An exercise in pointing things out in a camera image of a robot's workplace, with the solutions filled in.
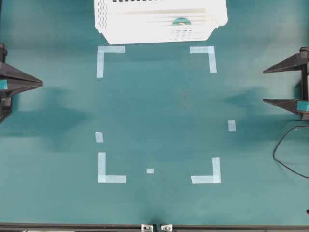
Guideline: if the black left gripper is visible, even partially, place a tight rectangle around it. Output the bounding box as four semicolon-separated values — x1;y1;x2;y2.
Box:
0;43;43;123

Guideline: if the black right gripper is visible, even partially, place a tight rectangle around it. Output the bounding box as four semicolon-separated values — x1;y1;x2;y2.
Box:
263;47;309;121

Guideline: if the teal tape roll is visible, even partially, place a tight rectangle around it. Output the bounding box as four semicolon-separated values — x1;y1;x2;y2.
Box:
172;17;191;26

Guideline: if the right small tape strip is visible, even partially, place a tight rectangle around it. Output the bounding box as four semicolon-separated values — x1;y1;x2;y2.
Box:
228;120;237;132

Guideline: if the small tape strip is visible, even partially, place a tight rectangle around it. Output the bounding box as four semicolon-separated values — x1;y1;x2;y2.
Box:
95;131;104;143
228;120;237;132

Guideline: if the top right tape corner mark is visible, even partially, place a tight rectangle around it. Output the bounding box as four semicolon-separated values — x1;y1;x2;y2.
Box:
189;46;217;73

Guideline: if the tape corner mark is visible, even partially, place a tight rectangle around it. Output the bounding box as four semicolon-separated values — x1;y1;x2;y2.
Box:
96;46;126;78
98;152;126;184
189;46;217;73
191;157;221;184

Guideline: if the top left tape corner mark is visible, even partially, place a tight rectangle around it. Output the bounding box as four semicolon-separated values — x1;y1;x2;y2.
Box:
96;46;126;78

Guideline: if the left small tape strip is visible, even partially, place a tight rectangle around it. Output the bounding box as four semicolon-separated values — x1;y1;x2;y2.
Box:
95;131;104;143

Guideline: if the bottom right tape corner mark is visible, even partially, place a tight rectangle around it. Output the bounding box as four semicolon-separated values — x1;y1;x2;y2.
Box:
191;157;221;184

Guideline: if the white plastic lattice basket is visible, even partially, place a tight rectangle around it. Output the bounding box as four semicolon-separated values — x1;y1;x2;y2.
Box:
94;0;228;45

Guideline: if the bottom left tape corner mark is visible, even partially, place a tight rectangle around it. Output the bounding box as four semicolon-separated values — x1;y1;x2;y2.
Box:
98;152;126;184

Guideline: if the bottom small tape piece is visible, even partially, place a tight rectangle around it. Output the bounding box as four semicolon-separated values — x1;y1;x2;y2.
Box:
146;168;155;174

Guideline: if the black cable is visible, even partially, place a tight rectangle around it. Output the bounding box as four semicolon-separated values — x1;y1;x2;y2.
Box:
273;124;309;179

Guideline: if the black table edge rail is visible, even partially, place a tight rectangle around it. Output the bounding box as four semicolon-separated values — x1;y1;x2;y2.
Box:
0;222;309;232

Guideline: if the right metal bracket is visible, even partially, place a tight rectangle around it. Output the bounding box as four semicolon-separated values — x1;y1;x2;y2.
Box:
161;224;173;232

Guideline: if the metal bracket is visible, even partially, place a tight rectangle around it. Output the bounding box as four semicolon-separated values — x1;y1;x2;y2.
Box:
141;224;153;232
161;224;173;232

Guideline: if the left metal bracket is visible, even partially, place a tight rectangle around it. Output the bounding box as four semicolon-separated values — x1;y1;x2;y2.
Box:
141;224;153;232

